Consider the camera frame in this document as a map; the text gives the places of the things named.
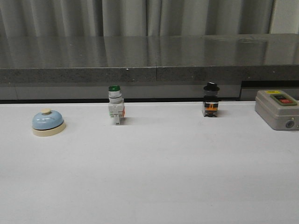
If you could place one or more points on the blue call bell cream base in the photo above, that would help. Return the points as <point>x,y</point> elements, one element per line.
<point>47,122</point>

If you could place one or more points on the grey granite counter ledge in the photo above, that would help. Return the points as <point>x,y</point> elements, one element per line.
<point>167,68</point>

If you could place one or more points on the grey control box two buttons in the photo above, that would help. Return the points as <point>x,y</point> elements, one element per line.
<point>278,109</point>

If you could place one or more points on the grey pleated curtain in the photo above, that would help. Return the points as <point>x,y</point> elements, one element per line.
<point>134,17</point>

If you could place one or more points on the green pushbutton switch white body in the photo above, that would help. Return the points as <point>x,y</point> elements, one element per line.
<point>116,105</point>

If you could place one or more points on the black selector switch orange body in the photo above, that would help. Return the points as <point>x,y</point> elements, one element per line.
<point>210,100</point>

